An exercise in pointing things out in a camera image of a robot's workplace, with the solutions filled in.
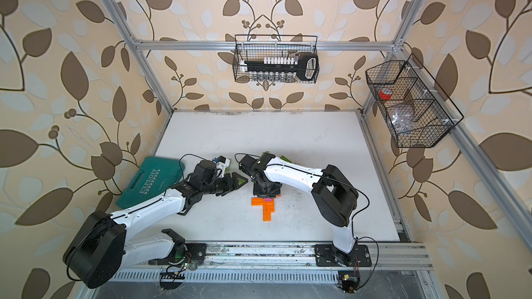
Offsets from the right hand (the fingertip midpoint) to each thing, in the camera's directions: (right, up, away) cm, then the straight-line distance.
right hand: (265, 196), depth 84 cm
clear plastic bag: (+48, +31, -13) cm, 59 cm away
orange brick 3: (+1, -8, -2) cm, 8 cm away
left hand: (-10, +7, -2) cm, 12 cm away
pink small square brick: (+6, +2, -8) cm, 10 cm away
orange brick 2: (+2, -4, 0) cm, 5 cm away
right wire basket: (+55, +34, -11) cm, 66 cm away
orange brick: (-3, -3, +2) cm, 5 cm away
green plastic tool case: (-48, +7, +5) cm, 49 cm away
